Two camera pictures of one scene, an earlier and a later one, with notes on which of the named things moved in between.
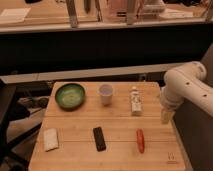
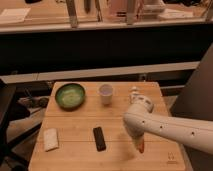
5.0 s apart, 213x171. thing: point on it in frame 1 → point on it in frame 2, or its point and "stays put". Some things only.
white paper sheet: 14,14 stays put
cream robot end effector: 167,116 → 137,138
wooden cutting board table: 106,126 stays put
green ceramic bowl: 69,96 stays put
